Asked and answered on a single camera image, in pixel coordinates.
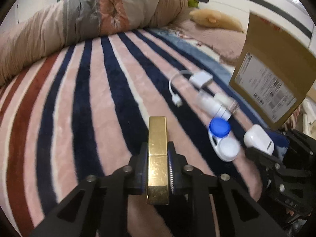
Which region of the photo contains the gold rectangular lighter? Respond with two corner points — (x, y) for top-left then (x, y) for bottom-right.
(147, 116), (169, 205)

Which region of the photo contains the white earbuds case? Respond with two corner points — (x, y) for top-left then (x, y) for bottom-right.
(243, 124), (275, 155)

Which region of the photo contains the blue white contact lens case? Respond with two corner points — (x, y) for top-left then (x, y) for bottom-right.
(208, 118), (241, 162)

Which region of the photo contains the brown cardboard box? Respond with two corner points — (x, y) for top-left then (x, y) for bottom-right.
(230, 12), (315, 130)

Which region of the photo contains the white small spray bottle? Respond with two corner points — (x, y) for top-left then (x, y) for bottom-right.
(196, 90), (239, 121)

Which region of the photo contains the striped pink fleece blanket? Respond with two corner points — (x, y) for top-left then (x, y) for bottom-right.
(1, 29), (262, 236)

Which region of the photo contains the pink knitted pillow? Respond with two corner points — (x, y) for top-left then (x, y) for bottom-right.
(169, 8), (246, 65)

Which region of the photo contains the white bed headboard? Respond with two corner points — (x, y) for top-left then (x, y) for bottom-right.
(199, 0), (315, 53)

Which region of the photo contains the tan plush toy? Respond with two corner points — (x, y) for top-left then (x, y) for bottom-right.
(189, 9), (244, 33)

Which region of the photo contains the green plush toy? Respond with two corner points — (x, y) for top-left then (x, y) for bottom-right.
(188, 0), (199, 8)

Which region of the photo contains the rolled beige pink duvet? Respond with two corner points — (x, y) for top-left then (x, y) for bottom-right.
(1, 0), (189, 85)

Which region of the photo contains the white cable adapter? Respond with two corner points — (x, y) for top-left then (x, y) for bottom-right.
(168, 70), (213, 108)

